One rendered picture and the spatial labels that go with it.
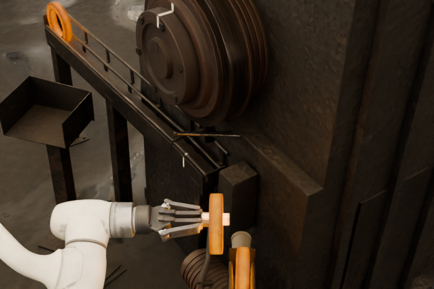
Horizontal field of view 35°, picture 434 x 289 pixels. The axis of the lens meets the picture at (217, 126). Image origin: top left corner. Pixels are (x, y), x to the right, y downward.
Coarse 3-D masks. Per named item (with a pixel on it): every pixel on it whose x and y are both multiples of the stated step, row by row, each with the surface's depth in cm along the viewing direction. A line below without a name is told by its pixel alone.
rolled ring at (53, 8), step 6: (48, 6) 297; (54, 6) 291; (60, 6) 291; (48, 12) 299; (54, 12) 300; (60, 12) 290; (66, 12) 291; (48, 18) 302; (54, 18) 302; (60, 18) 290; (66, 18) 290; (54, 24) 303; (66, 24) 290; (54, 30) 302; (60, 30) 303; (66, 30) 291; (66, 36) 293
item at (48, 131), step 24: (24, 96) 255; (48, 96) 258; (72, 96) 253; (0, 120) 244; (24, 120) 255; (48, 120) 254; (72, 120) 240; (48, 144) 243; (72, 192) 272; (48, 240) 286
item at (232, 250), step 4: (232, 248) 192; (236, 248) 192; (252, 248) 192; (232, 252) 193; (252, 252) 193; (232, 256) 194; (252, 256) 193; (232, 260) 194; (252, 260) 194; (232, 264) 195; (232, 268) 196; (232, 272) 197
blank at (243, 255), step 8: (240, 248) 185; (248, 248) 186; (240, 256) 182; (248, 256) 182; (240, 264) 180; (248, 264) 180; (240, 272) 180; (248, 272) 180; (240, 280) 179; (248, 280) 179; (240, 288) 179; (248, 288) 179
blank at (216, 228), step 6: (210, 198) 171; (216, 198) 171; (222, 198) 171; (210, 204) 169; (216, 204) 169; (222, 204) 169; (210, 210) 168; (216, 210) 168; (222, 210) 169; (210, 216) 167; (216, 216) 167; (222, 216) 169; (210, 222) 167; (216, 222) 167; (222, 222) 169; (210, 228) 167; (216, 228) 167; (222, 228) 168; (210, 234) 167; (216, 234) 167; (222, 234) 168; (210, 240) 167; (216, 240) 167; (222, 240) 168; (210, 246) 168; (216, 246) 168; (222, 246) 169; (210, 252) 171; (216, 252) 170; (222, 252) 171
